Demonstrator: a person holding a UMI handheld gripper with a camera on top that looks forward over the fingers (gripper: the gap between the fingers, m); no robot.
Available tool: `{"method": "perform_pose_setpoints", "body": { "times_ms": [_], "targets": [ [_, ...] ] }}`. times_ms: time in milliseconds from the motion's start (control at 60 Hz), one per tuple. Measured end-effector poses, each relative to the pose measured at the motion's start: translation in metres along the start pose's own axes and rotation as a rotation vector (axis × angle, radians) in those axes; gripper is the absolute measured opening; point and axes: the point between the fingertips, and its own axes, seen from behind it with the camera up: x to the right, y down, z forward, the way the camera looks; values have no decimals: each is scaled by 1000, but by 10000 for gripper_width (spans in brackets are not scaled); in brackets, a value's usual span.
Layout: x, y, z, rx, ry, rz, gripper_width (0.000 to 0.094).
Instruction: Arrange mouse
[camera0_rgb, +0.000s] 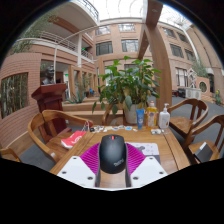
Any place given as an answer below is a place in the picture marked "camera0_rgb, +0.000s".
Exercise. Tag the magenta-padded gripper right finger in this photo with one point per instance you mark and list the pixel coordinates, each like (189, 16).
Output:
(148, 170)

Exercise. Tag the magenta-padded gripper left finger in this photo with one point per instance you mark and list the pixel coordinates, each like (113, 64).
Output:
(76, 171)

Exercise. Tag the black computer mouse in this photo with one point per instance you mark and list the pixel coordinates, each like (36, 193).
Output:
(112, 153)

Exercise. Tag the grey white bear-print mouse pad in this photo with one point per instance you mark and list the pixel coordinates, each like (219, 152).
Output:
(148, 149)

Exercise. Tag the red white packet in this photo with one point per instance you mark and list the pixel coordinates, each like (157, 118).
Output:
(72, 139)

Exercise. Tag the clear plastic bag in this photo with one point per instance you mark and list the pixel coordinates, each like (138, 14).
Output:
(156, 131)

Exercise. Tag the blue sticker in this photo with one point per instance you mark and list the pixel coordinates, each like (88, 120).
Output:
(128, 128)

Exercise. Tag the blue squeeze tube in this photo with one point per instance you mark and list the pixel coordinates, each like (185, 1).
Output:
(140, 119)

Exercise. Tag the yellow dish soap bottle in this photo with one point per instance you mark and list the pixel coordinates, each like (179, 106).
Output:
(151, 117)

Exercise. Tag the white pump dispenser bottle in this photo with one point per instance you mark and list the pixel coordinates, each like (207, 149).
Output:
(164, 119)

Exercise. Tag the wooden armchair with red packet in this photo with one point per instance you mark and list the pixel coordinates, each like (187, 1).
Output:
(38, 133)

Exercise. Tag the wooden armchair with empty seat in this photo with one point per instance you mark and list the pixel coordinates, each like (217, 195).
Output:
(181, 124)

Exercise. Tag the dark flat box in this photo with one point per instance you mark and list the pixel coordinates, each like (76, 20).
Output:
(204, 152)

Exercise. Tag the wooden armchair behind plant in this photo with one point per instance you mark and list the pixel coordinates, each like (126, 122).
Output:
(106, 116)

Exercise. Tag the wooden planter bench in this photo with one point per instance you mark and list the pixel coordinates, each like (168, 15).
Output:
(80, 107)

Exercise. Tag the wooden armchair with dark box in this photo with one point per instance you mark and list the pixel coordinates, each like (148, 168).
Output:
(200, 127)

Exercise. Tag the dark red wooden lectern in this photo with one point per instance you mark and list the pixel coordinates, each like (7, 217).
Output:
(50, 98)

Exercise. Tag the green leafy potted plant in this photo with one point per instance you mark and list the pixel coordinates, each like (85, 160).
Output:
(130, 83)

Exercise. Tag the dark bust statue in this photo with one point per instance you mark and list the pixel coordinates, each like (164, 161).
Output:
(48, 76)

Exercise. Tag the yellow flowering plant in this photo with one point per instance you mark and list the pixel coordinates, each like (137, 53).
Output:
(218, 97)

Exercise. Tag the white abstract sculpture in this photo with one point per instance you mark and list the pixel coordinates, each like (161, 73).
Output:
(192, 78)

